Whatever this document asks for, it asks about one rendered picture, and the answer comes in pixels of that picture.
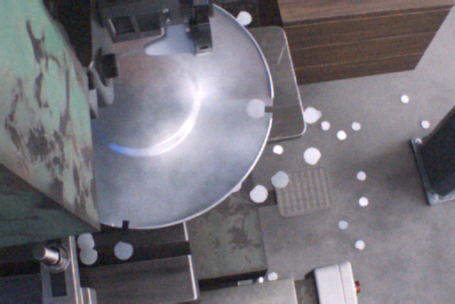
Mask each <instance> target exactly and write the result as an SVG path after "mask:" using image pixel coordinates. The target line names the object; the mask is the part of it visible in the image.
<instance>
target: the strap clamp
mask: <svg viewBox="0 0 455 304"><path fill-rule="evenodd" d="M33 257H34V258H35V259H37V260H40V264H41V276H42V279H43V293H42V302H43V304H97V297H96V291H95V290H94V289H91V288H87V287H85V288H84V287H81V286H80V280H79V276H78V266H77V256H76V245H75V236H67V237H63V238H61V237H60V238H56V239H52V240H50V239H49V240H45V241H42V242H40V241H38V245H36V246H35V248H34V249H33Z"/></svg>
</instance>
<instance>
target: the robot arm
mask: <svg viewBox="0 0 455 304"><path fill-rule="evenodd" d="M98 3H99V9H98V11H99V12H100V15H101V18H102V19H103V20H104V24H105V26H106V28H107V31H108V33H109V34H110V38H111V39H112V41H113V43H114V44H115V43H120V42H125V41H131V40H135V39H144V38H149V37H153V36H161V35H162V32H161V28H164V35H163V36H161V37H158V38H157V39H155V40H153V41H151V42H150V43H148V44H145V45H144V46H143V51H144V52H146V53H147V54H149V55H170V54H176V53H191V54H193V55H194V56H196V57H199V56H204V55H206V54H208V53H209V52H211V51H213V46H212V34H211V28H210V26H211V22H210V18H213V17H214V13H213V7H212V0H98ZM208 11H209V12H208ZM209 15H210V17H209ZM109 19H110V20H111V22H112V23H113V27H114V29H115V31H116V33H115V31H114V30H113V29H112V26H111V23H110V22H109ZM187 28H189V29H190V31H189V32H187ZM126 30H127V31H126ZM121 31H122V32H121Z"/></svg>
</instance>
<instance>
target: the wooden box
mask: <svg viewBox="0 0 455 304"><path fill-rule="evenodd" d="M454 5H455V2H454V0H259V16H260V21H261V25H262V27H263V28H265V27H270V26H278V27H279V28H281V29H282V30H284V33H285V35H286V39H287V43H288V47H289V50H290V55H291V62H292V65H293V69H294V73H295V77H296V80H297V85H298V86H299V85H303V84H318V83H323V82H328V81H332V80H335V81H338V80H343V79H348V78H352V77H353V78H357V77H362V76H376V75H380V74H388V73H394V72H403V71H407V70H414V69H415V68H416V66H417V65H418V64H419V61H420V60H421V58H422V57H423V55H424V53H425V52H426V50H427V48H428V46H429V45H431V42H432V41H433V38H435V35H436V34H437V31H439V28H440V27H441V26H442V24H443V22H444V21H445V20H446V18H447V16H448V14H449V13H450V11H451V8H452V7H453V6H454Z"/></svg>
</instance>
